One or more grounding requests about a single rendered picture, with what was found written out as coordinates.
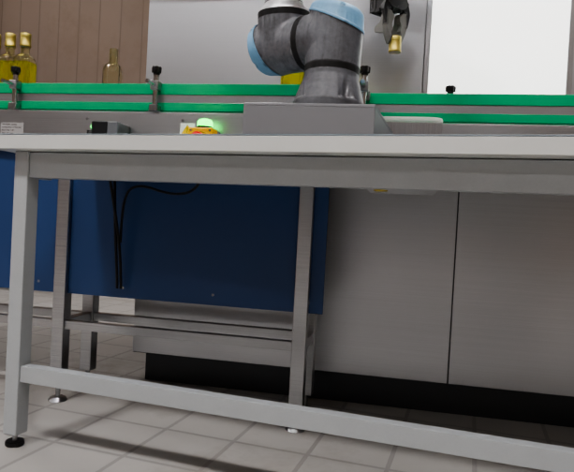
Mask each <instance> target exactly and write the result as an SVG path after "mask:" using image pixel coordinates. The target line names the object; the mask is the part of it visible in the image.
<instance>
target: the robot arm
mask: <svg viewBox="0 0 574 472"><path fill-rule="evenodd" d="M371 13H372V14H373V15H376V16H379V17H381V19H380V22H379V23H378V24H377V25H376V26H375V33H381V34H383V35H384V38H385V41H386V44H389V43H390V40H391V37H392V36H401V37H402V41H401V44H402V42H403V40H404V37H405V33H406V29H407V27H408V24H409V19H410V11H409V4H408V2H407V0H370V14H371ZM397 13H400V15H396V16H395V18H394V15H395V14H397ZM393 20H394V25H393V27H392V21H393ZM363 29H364V16H363V14H362V12H361V11H360V10H359V9H358V8H357V7H355V6H353V5H350V4H349V3H346V2H343V1H338V0H316V1H314V2H313V3H312V4H311V6H310V7H309V10H308V9H307V8H306V7H305V6H304V4H303V0H265V4H264V6H263V7H262V8H261V9H260V10H259V11H258V24H256V25H255V26H254V27H253V28H252V29H251V31H250V32H249V33H248V37H247V49H248V52H249V55H250V58H251V60H252V62H253V64H255V66H256V68H257V69H258V70H259V71H260V72H261V73H263V74H265V75H268V76H286V75H287V74H294V73H301V72H304V75H303V79H302V83H301V85H300V87H299V90H298V92H297V94H296V96H295V98H294V100H293V103H322V104H364V103H363V98H362V94H361V87H360V70H361V51H362V41H363V35H364V30H363Z"/></svg>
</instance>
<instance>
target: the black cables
mask: <svg viewBox="0 0 574 472"><path fill-rule="evenodd" d="M109 184H110V194H111V201H112V207H113V225H114V255H115V288H123V280H122V256H121V244H120V243H121V242H122V232H123V219H124V210H125V202H126V198H127V195H128V193H129V192H130V191H131V190H132V189H134V188H139V187H142V188H148V189H151V190H154V191H157V192H160V193H164V194H169V195H178V196H179V195H186V194H189V193H191V192H193V191H194V190H196V189H197V188H198V187H199V185H200V184H197V185H196V186H195V187H194V188H192V189H191V190H189V191H186V192H181V193H174V192H168V191H163V190H160V189H156V188H153V187H150V186H147V185H134V186H132V187H130V188H129V189H128V190H127V191H126V193H125V197H124V201H123V206H122V212H121V222H120V234H119V227H118V219H117V213H116V181H113V188H112V182H111V181H109ZM117 244H118V253H117ZM118 257H119V281H118ZM119 282H120V287H119Z"/></svg>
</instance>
